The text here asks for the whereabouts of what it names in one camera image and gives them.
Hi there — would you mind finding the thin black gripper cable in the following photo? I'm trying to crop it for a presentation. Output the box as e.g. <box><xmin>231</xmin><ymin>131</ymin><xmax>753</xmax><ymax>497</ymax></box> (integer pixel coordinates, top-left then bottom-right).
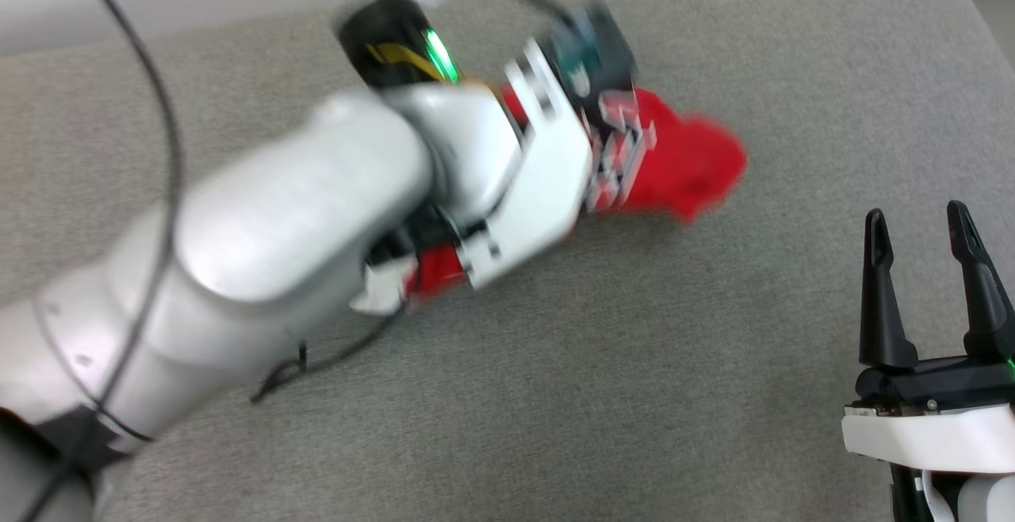
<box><xmin>249</xmin><ymin>304</ymin><xmax>410</xmax><ymax>405</ymax></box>

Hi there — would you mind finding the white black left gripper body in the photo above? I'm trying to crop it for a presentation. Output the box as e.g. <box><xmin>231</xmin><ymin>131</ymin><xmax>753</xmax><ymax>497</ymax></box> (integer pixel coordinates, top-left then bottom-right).
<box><xmin>336</xmin><ymin>0</ymin><xmax>596</xmax><ymax>293</ymax></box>

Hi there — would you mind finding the long thin black cable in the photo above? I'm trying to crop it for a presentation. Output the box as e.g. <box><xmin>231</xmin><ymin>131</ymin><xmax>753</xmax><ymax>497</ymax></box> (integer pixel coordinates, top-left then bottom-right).
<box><xmin>16</xmin><ymin>0</ymin><xmax>185</xmax><ymax>522</ymax></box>

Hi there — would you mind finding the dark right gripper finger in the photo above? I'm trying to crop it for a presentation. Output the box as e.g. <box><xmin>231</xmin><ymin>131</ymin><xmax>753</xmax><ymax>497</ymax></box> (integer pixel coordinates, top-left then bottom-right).
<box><xmin>860</xmin><ymin>209</ymin><xmax>920</xmax><ymax>370</ymax></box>
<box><xmin>947</xmin><ymin>200</ymin><xmax>1015</xmax><ymax>364</ymax></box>

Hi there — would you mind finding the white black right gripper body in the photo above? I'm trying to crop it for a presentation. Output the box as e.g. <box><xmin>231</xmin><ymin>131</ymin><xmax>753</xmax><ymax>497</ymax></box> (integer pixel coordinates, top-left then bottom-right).
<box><xmin>841</xmin><ymin>354</ymin><xmax>1015</xmax><ymax>477</ymax></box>

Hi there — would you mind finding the grey fabric sofa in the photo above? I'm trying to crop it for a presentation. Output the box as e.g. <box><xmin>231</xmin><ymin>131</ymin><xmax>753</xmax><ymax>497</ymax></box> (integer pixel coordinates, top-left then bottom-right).
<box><xmin>0</xmin><ymin>0</ymin><xmax>1015</xmax><ymax>522</ymax></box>

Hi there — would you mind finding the red white printed garment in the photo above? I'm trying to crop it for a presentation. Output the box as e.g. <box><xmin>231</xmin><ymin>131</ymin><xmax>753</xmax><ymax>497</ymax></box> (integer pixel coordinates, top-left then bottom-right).
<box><xmin>403</xmin><ymin>86</ymin><xmax>748</xmax><ymax>306</ymax></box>

